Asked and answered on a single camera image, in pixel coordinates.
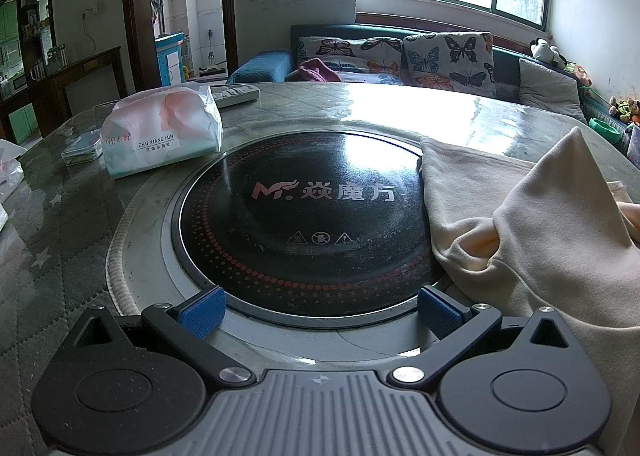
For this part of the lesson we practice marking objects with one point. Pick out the white remote control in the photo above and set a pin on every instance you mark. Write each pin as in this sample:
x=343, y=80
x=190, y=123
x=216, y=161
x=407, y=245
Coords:
x=235, y=95

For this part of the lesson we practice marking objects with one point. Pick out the black round induction cooktop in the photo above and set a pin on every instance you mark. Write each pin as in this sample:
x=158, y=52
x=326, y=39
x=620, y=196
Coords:
x=300, y=236

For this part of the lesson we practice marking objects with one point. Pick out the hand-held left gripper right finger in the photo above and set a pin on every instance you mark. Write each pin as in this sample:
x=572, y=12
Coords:
x=440, y=311

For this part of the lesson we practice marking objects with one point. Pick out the blue white box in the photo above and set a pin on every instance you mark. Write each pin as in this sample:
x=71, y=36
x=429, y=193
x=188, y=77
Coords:
x=167, y=61

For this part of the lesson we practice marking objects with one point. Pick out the maroon cloth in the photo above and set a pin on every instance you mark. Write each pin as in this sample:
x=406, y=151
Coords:
x=320, y=70

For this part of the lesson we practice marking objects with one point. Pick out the green bowl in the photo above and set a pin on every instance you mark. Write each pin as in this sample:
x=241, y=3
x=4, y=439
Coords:
x=602, y=129

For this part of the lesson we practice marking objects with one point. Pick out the teal sofa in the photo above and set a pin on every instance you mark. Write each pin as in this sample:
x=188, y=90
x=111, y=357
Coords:
x=260, y=64

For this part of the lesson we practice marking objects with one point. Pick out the long butterfly print cushion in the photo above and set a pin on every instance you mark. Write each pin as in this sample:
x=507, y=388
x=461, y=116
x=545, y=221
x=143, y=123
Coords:
x=350, y=54

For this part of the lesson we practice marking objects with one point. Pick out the panda plush toy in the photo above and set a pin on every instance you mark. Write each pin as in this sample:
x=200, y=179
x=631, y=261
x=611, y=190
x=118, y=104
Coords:
x=542, y=50

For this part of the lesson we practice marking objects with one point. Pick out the colourful plush toy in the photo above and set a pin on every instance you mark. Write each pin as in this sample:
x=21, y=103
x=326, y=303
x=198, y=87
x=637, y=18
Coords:
x=580, y=74

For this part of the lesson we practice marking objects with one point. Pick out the mop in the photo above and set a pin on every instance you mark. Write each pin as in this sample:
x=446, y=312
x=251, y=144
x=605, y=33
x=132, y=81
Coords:
x=212, y=67

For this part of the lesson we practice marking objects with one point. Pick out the brown green plush toys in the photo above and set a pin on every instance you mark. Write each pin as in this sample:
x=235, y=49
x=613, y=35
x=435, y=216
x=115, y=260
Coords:
x=625, y=109

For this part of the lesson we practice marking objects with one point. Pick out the grey pillow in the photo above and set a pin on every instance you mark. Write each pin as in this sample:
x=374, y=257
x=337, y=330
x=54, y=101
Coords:
x=547, y=86

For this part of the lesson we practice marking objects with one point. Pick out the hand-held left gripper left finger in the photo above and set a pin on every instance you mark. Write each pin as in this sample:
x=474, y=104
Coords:
x=200, y=312

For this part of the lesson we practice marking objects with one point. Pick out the white pink tissue pack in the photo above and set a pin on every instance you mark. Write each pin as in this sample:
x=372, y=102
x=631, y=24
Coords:
x=160, y=136

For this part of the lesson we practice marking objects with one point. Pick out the dark wooden cabinet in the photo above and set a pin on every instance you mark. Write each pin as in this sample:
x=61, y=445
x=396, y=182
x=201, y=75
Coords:
x=75, y=76

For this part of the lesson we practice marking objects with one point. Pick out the dark wooden door frame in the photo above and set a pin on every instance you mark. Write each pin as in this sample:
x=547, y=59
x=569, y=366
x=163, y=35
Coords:
x=137, y=36

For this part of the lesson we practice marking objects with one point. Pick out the small clear plastic box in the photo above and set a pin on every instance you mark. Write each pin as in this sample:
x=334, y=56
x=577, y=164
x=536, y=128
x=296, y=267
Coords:
x=82, y=149

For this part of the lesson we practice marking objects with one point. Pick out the cream garment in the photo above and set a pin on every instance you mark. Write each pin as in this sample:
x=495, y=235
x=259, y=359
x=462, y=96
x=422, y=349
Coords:
x=550, y=216

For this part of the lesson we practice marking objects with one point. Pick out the square butterfly print cushion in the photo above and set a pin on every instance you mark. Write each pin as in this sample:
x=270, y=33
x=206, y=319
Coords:
x=445, y=61

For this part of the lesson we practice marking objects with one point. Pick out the white plastic bag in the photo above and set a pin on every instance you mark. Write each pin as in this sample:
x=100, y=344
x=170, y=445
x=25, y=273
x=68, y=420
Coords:
x=10, y=171

